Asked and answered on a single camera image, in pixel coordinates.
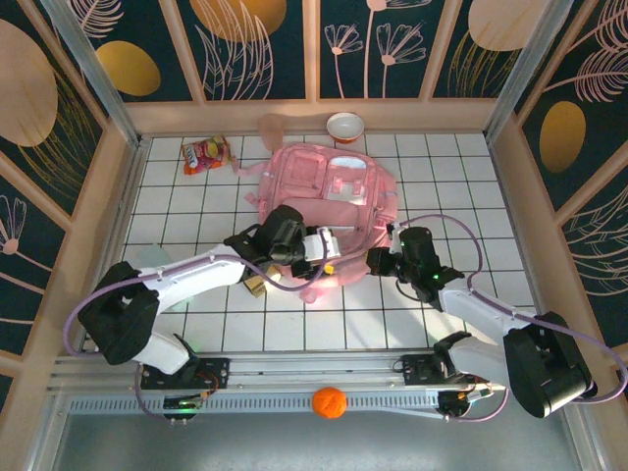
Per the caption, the pink backpack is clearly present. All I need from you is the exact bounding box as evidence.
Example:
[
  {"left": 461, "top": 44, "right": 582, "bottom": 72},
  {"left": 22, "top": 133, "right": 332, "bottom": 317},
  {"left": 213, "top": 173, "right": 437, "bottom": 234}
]
[{"left": 230, "top": 142, "right": 398, "bottom": 303}]

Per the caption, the tan wooden block toy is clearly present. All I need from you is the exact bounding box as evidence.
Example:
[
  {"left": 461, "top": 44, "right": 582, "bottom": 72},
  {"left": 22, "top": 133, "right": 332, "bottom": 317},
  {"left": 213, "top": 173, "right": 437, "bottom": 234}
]
[{"left": 244, "top": 264, "right": 284, "bottom": 298}]

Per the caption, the pink plastic cup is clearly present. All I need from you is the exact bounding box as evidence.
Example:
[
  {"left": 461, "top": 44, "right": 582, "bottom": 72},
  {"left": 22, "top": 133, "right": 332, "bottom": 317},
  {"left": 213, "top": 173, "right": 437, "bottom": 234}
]
[{"left": 258, "top": 113, "right": 286, "bottom": 151}]

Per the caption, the orange snack bag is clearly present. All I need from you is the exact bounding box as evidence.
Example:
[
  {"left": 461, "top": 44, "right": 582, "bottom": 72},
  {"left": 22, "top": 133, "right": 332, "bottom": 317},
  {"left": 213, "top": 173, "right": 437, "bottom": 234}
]
[{"left": 180, "top": 136, "right": 236, "bottom": 177}]

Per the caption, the white orange bowl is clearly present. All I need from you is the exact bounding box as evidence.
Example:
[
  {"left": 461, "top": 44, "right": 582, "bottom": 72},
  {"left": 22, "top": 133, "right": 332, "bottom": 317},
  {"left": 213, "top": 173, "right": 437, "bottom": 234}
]
[{"left": 327, "top": 111, "right": 365, "bottom": 146}]

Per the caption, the orange ball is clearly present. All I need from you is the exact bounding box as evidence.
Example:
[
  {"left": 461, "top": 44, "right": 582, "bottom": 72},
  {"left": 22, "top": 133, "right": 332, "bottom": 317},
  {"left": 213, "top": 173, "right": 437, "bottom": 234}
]
[{"left": 311, "top": 386, "right": 348, "bottom": 421}]

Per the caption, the right small control board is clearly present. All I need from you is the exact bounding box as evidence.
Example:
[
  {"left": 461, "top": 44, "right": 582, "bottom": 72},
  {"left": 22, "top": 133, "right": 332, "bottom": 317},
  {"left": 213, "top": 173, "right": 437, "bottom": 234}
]
[{"left": 438, "top": 390, "right": 492, "bottom": 418}]

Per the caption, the small control board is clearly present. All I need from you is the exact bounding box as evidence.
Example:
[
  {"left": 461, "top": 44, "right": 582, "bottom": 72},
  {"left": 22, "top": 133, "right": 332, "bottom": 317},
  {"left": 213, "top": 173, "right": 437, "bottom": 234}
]
[
  {"left": 162, "top": 395, "right": 202, "bottom": 421},
  {"left": 438, "top": 390, "right": 492, "bottom": 418}
]

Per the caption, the left small control board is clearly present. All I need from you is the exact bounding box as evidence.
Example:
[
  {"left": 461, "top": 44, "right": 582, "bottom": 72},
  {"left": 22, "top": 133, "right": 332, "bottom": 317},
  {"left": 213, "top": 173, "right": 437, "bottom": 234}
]
[{"left": 162, "top": 395, "right": 202, "bottom": 421}]

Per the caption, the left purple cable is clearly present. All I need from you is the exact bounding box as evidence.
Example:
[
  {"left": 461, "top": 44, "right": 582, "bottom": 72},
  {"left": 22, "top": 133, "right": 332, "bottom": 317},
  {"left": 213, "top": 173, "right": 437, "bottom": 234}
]
[{"left": 66, "top": 228, "right": 340, "bottom": 423}]

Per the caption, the purple cable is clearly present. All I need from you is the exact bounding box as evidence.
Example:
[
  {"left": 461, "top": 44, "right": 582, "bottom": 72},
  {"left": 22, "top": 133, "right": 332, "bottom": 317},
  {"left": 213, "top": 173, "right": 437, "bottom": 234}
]
[
  {"left": 396, "top": 213, "right": 628, "bottom": 423},
  {"left": 66, "top": 228, "right": 340, "bottom": 423}
]

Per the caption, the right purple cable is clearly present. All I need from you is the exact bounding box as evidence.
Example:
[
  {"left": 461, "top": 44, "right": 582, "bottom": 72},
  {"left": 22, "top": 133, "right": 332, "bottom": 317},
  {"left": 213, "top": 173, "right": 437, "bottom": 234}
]
[{"left": 396, "top": 213, "right": 628, "bottom": 423}]

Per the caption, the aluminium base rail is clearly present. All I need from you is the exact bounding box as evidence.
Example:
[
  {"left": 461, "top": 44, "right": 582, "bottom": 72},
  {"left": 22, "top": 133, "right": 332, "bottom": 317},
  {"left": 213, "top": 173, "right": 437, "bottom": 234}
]
[{"left": 46, "top": 348, "right": 575, "bottom": 393}]

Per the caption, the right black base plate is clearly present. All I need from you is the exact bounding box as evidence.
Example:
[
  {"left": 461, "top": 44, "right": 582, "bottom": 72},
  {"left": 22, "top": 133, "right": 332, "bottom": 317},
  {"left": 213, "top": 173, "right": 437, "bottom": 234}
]
[{"left": 401, "top": 352, "right": 492, "bottom": 389}]

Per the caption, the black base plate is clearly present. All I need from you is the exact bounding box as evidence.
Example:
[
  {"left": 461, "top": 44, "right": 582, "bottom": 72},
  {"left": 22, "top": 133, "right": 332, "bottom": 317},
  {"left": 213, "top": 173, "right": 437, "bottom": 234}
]
[
  {"left": 140, "top": 357, "right": 231, "bottom": 392},
  {"left": 401, "top": 352, "right": 492, "bottom": 389}
]

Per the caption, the slotted grey cable duct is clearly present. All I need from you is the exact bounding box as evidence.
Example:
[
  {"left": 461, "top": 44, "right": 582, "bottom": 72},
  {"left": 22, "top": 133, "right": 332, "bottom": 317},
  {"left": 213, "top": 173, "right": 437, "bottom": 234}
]
[{"left": 66, "top": 391, "right": 445, "bottom": 418}]

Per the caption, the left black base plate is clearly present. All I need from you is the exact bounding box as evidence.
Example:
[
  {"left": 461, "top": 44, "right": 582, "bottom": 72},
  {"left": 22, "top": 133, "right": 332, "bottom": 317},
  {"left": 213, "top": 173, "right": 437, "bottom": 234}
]
[{"left": 140, "top": 357, "right": 231, "bottom": 392}]

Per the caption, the aluminium corner post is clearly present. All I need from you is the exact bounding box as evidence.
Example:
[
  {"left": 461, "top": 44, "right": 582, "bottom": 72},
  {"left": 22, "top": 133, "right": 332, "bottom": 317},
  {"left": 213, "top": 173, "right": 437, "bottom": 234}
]
[
  {"left": 483, "top": 0, "right": 575, "bottom": 141},
  {"left": 41, "top": 0, "right": 144, "bottom": 148}
]

